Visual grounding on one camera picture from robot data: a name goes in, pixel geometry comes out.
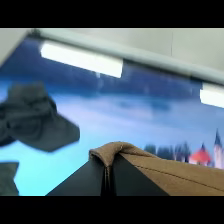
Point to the brown garment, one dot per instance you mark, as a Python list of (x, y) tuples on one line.
[(173, 175)]

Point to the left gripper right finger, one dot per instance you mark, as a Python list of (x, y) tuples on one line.
[(133, 178)]

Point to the dark garment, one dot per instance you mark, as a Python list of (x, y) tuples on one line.
[(7, 180), (33, 120)]

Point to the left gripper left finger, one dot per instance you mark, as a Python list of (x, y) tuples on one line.
[(85, 180)]

